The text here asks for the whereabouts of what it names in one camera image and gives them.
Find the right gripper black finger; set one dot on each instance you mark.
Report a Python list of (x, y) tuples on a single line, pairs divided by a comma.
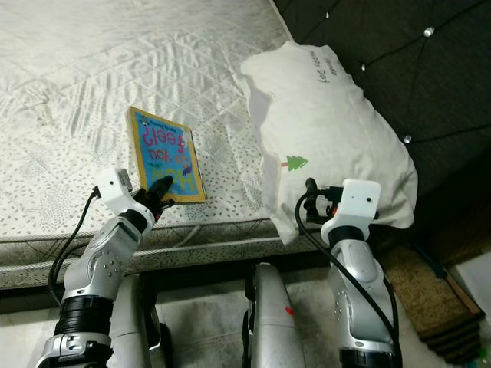
[(310, 196)]

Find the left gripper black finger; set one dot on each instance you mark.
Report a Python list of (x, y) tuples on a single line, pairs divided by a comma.
[(161, 189)]

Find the blue children's book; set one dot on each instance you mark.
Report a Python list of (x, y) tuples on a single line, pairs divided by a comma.
[(165, 149)]

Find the white pillow with tree print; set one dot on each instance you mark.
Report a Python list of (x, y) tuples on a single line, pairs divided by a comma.
[(330, 138)]

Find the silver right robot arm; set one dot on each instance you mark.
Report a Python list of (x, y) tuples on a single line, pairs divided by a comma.
[(360, 307)]

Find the grey robot right leg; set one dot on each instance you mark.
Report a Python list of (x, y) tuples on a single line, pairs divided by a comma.
[(280, 322)]

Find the grey robot leg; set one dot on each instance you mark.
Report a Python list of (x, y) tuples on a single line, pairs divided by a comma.
[(280, 322), (138, 330)]

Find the grey robot left leg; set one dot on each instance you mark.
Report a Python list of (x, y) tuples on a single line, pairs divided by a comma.
[(138, 330)]

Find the brown floor mat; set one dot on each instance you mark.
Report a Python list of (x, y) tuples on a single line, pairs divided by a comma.
[(426, 299)]

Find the white quilted mattress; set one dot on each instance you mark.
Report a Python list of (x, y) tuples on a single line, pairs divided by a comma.
[(84, 77)]

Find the black tufted headboard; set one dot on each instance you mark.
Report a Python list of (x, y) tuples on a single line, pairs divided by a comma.
[(422, 69)]

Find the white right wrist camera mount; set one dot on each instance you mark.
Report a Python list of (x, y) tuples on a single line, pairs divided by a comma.
[(357, 201)]

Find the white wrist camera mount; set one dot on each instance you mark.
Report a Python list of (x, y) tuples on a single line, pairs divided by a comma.
[(357, 201), (115, 188)]

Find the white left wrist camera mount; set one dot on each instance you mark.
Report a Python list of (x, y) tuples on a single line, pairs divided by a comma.
[(115, 188)]

